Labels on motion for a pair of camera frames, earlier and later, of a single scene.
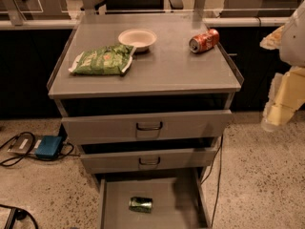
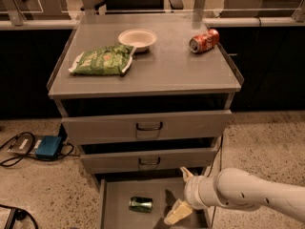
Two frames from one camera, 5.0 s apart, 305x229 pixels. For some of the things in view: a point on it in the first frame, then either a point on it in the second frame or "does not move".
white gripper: [294, 41] → [192, 190]
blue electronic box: [49, 146] does not move
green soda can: [140, 204] does not move
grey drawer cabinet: [145, 97] does not move
